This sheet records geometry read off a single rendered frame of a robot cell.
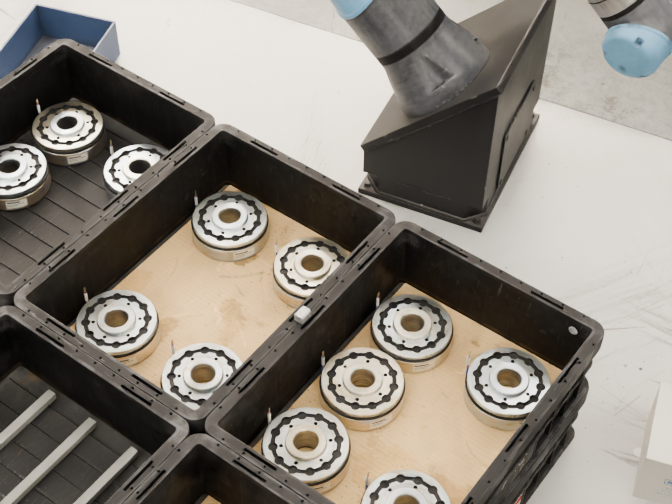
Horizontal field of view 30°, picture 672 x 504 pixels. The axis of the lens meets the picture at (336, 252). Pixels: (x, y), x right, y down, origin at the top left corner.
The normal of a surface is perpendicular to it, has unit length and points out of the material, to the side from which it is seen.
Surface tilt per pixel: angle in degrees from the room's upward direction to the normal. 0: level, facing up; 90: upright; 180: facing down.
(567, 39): 0
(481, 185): 90
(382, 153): 90
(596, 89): 0
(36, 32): 90
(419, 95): 75
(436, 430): 0
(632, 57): 99
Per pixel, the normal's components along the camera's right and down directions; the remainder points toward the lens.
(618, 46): -0.55, 0.72
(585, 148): 0.01, -0.66
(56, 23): -0.31, 0.71
